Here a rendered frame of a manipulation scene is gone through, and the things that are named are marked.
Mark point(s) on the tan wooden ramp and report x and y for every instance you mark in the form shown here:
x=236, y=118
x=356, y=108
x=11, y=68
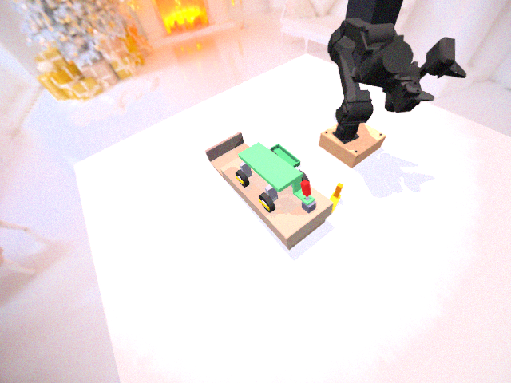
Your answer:
x=292, y=220

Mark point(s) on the green tray rim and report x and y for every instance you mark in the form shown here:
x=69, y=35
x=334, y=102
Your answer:
x=288, y=153

